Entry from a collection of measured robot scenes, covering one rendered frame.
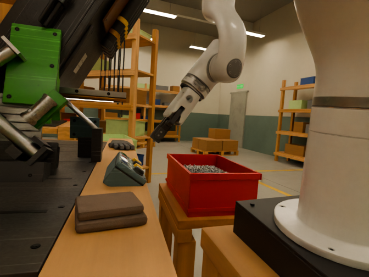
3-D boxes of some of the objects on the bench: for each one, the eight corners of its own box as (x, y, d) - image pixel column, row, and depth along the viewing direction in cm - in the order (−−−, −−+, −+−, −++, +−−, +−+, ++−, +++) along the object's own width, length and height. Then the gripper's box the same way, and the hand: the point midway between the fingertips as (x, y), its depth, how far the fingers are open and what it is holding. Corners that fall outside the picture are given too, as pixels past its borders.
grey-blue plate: (98, 156, 87) (99, 117, 85) (98, 157, 85) (99, 117, 84) (70, 156, 84) (71, 116, 83) (68, 156, 82) (69, 116, 81)
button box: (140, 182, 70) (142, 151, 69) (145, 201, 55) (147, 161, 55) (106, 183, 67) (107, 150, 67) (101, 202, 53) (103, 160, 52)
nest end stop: (38, 166, 58) (54, 151, 60) (29, 165, 53) (47, 148, 54) (34, 163, 58) (50, 148, 60) (25, 162, 53) (43, 145, 54)
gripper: (177, 83, 75) (141, 129, 73) (190, 76, 60) (145, 134, 59) (195, 99, 77) (160, 144, 75) (212, 95, 62) (168, 151, 61)
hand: (158, 134), depth 67 cm, fingers closed
